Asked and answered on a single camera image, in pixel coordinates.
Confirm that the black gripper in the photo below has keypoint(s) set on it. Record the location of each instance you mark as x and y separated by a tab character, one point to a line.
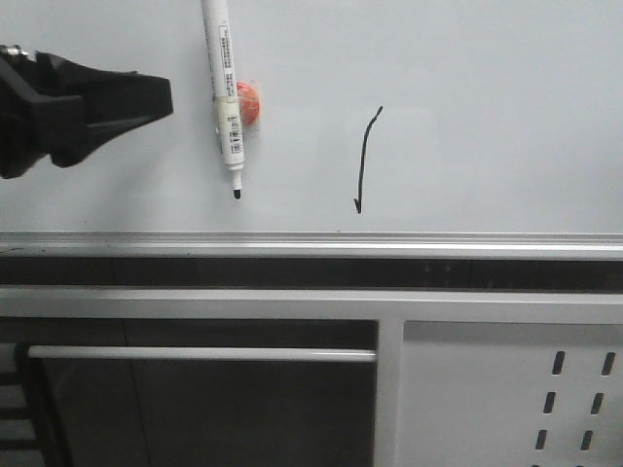
51	120

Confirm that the white marker with black tip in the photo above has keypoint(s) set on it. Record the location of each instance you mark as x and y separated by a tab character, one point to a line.
218	37

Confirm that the red round magnet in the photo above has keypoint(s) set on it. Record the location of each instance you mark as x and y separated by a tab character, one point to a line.
249	104

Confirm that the white horizontal rod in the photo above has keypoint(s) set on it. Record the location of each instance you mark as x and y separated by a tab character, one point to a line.
202	353

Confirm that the white perforated pegboard panel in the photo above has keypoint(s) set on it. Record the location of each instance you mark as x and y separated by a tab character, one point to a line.
487	394

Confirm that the white whiteboard with aluminium frame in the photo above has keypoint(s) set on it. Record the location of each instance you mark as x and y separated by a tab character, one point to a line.
387	128

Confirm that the white metal stand frame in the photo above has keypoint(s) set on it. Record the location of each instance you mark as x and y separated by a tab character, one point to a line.
391	309

